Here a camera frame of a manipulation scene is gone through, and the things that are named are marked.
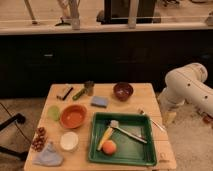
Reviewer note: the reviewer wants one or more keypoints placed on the black chair base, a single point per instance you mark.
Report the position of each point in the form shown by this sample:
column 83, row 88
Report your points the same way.
column 9, row 135

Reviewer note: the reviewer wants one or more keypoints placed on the light blue cloth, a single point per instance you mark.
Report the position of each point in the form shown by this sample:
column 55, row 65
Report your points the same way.
column 48, row 157

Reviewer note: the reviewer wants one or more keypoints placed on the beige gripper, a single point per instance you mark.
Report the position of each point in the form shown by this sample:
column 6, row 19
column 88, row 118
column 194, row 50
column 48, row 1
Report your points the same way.
column 168, row 117

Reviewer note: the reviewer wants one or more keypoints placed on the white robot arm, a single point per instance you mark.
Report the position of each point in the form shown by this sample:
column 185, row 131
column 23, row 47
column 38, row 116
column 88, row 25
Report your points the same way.
column 185, row 84

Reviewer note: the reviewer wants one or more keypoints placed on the orange bowl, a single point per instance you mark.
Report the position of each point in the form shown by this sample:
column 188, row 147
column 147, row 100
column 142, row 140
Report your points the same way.
column 73, row 116

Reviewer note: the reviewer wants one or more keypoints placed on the red grapes bunch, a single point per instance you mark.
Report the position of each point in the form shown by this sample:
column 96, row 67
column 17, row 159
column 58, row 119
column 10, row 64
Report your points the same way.
column 40, row 139

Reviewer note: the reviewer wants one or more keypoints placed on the dark red bowl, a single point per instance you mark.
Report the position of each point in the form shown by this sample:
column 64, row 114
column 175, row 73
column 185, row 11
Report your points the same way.
column 123, row 91

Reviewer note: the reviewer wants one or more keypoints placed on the wooden table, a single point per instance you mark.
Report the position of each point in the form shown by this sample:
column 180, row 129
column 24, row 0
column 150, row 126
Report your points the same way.
column 144, row 98

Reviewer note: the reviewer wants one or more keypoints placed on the orange fruit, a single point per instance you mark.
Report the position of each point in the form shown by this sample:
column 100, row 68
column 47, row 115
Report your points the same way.
column 109, row 147

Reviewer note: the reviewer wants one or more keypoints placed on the green marker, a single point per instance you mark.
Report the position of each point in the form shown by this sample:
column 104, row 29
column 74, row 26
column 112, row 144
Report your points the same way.
column 79, row 94

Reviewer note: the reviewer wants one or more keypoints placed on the dark metal cup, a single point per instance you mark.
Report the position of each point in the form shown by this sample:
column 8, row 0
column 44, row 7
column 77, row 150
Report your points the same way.
column 89, row 87

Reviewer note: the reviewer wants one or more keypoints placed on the grey dish brush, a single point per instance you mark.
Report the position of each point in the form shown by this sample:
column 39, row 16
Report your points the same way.
column 115, row 124

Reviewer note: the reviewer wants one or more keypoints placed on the white paper cup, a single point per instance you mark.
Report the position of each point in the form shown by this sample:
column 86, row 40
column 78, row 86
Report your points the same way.
column 69, row 141

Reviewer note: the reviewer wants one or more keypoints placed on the light green small cup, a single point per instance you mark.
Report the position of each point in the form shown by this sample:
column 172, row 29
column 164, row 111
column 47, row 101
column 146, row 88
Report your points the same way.
column 53, row 112

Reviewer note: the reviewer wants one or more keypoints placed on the blue sponge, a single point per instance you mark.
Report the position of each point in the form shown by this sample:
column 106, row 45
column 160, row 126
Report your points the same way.
column 99, row 101

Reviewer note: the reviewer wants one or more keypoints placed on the green plastic tray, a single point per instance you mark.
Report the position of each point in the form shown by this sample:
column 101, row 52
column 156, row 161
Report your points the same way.
column 129, row 151

